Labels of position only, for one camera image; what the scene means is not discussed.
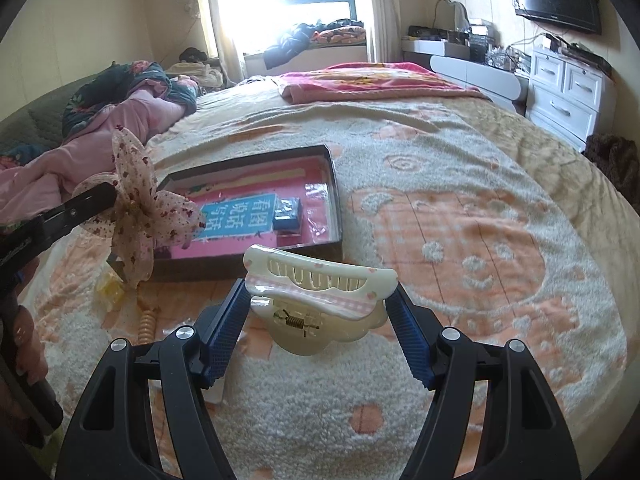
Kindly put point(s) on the black set-top box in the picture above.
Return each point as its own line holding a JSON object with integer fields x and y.
{"x": 587, "y": 57}

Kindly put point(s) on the cream garment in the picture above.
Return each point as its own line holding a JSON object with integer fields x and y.
{"x": 200, "y": 74}

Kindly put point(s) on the small blue box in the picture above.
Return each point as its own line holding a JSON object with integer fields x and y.
{"x": 287, "y": 212}

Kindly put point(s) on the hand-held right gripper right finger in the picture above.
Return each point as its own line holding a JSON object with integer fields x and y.
{"x": 410, "y": 340}

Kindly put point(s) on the clear plastic packet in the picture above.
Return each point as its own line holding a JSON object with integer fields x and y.
{"x": 317, "y": 210}

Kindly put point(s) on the white earring packet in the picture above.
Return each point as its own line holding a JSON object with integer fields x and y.
{"x": 215, "y": 394}

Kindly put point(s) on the cream hair claw clip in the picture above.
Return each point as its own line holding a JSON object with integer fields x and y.
{"x": 320, "y": 265}

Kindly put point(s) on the pink quilt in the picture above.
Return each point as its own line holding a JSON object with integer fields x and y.
{"x": 125, "y": 120}

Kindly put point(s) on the cream curtain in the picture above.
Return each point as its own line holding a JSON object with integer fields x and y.
{"x": 220, "y": 15}
{"x": 385, "y": 10}

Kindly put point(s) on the pile of clothes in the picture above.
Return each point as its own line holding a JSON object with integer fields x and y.
{"x": 295, "y": 40}

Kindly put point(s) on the white drawer chest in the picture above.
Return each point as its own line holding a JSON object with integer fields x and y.
{"x": 565, "y": 90}

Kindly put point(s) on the blue printed card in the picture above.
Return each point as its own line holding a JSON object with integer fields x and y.
{"x": 235, "y": 215}

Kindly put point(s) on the dark shallow cardboard box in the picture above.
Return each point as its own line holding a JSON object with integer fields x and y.
{"x": 210, "y": 265}

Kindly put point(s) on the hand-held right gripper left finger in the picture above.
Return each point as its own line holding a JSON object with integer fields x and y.
{"x": 225, "y": 332}

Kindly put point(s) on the brown fuzzy cloth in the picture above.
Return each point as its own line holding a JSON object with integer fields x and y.
{"x": 612, "y": 160}

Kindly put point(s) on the green quilted cover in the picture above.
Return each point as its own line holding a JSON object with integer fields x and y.
{"x": 35, "y": 115}

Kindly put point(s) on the floral fabric bow hair clip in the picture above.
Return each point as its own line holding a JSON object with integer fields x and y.
{"x": 135, "y": 210}

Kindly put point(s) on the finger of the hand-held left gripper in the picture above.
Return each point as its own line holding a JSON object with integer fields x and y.
{"x": 75, "y": 205}

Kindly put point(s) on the person's left hand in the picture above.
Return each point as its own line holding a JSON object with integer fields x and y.
{"x": 29, "y": 342}

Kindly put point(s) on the pink folded blanket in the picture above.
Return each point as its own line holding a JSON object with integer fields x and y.
{"x": 375, "y": 82}

